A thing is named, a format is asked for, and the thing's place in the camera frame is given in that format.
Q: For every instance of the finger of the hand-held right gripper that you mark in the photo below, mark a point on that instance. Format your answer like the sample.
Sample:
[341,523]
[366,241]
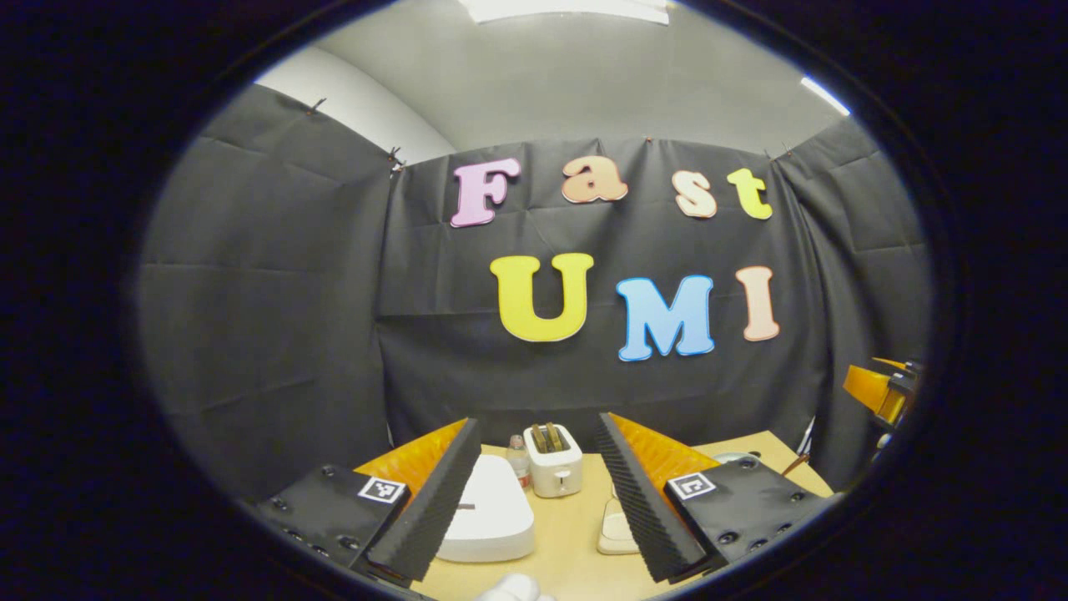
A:
[872,392]

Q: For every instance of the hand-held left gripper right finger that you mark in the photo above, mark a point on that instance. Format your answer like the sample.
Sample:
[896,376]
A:
[642,509]

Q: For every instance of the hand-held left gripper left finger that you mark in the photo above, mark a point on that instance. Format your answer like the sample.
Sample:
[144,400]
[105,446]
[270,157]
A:
[425,517]

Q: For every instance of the clear plastic rice box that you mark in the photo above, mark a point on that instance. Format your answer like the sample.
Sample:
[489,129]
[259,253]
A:
[616,534]

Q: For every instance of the white rice cooker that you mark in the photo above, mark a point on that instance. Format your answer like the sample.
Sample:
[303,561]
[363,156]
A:
[492,517]

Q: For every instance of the white toaster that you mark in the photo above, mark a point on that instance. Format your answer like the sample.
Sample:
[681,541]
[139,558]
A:
[555,476]

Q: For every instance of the pale green plate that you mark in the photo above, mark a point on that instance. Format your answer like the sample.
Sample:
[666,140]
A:
[732,457]

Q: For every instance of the clear plastic water bottle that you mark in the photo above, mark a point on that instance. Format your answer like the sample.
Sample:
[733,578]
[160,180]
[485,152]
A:
[519,467]

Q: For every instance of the brown toast slice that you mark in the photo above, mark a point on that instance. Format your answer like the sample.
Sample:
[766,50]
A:
[547,438]

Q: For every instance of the black backdrop cloth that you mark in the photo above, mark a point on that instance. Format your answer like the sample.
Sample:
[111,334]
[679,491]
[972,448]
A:
[275,334]

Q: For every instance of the small ceiling light panel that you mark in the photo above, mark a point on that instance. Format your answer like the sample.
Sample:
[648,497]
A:
[826,94]

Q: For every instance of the large ceiling light panel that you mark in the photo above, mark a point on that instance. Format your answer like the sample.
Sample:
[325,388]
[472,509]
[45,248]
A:
[567,10]

